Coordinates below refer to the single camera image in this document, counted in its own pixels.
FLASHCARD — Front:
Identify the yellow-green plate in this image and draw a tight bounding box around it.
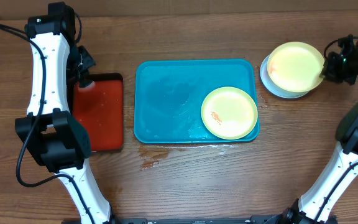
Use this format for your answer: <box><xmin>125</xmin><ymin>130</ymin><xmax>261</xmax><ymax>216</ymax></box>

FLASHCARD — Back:
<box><xmin>201</xmin><ymin>86</ymin><xmax>258</xmax><ymax>140</ymax></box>
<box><xmin>267</xmin><ymin>42</ymin><xmax>324</xmax><ymax>93</ymax></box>

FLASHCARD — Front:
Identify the light blue plate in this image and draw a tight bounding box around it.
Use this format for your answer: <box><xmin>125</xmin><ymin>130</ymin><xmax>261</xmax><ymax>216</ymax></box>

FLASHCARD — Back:
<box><xmin>259</xmin><ymin>55</ymin><xmax>308</xmax><ymax>99</ymax></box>

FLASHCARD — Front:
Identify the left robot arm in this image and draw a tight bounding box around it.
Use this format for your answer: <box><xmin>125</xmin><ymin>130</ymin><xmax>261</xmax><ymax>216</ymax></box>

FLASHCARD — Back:
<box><xmin>15</xmin><ymin>2</ymin><xmax>115</xmax><ymax>223</ymax></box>

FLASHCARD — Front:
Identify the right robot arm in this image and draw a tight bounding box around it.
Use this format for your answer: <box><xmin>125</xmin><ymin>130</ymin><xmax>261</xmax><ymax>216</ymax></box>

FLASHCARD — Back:
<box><xmin>268</xmin><ymin>35</ymin><xmax>358</xmax><ymax>223</ymax></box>

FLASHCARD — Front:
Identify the black tray with red liquid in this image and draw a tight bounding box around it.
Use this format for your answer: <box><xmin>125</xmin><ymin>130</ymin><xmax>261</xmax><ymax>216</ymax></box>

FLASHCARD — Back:
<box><xmin>67</xmin><ymin>73</ymin><xmax>124</xmax><ymax>152</ymax></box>

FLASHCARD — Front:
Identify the teal plastic serving tray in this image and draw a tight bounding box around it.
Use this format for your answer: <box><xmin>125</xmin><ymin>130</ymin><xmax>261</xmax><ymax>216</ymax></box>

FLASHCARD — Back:
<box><xmin>134</xmin><ymin>58</ymin><xmax>257</xmax><ymax>144</ymax></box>

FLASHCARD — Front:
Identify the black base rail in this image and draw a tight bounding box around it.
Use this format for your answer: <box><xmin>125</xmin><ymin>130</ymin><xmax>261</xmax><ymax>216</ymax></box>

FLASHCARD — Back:
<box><xmin>115</xmin><ymin>215</ymin><xmax>285</xmax><ymax>224</ymax></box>

